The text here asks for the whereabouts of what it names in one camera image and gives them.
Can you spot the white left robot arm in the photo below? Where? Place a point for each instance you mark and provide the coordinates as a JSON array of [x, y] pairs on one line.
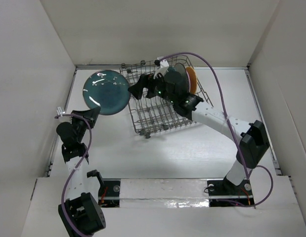
[[79, 209]]

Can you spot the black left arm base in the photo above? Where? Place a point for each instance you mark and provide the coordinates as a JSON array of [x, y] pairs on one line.
[[108, 191]]

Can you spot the cream plate tree drawing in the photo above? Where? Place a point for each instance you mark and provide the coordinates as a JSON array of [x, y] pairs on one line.
[[180, 68]]

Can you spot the woven-pattern orange plate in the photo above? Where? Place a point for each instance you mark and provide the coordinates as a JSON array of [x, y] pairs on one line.
[[193, 80]]

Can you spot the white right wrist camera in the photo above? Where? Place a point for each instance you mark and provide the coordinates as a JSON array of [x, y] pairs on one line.
[[162, 65]]

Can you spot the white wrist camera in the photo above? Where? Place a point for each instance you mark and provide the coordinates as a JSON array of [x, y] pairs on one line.
[[162, 65], [60, 112]]

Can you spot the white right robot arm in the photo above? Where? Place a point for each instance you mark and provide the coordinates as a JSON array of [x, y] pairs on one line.
[[175, 87]]

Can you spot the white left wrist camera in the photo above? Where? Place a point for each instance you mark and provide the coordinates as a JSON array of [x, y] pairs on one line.
[[60, 112]]

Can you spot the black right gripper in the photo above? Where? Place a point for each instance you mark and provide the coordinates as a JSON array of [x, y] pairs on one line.
[[144, 81]]

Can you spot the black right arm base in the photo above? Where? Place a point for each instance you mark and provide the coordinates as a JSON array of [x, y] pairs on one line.
[[221, 195]]

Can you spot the grey wire dish rack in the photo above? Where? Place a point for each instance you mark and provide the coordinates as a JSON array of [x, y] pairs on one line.
[[150, 115]]

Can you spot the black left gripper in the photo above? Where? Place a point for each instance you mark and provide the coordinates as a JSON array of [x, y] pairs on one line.
[[90, 114]]

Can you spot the dark teal glazed plate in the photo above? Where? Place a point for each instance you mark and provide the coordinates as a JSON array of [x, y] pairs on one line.
[[108, 90]]

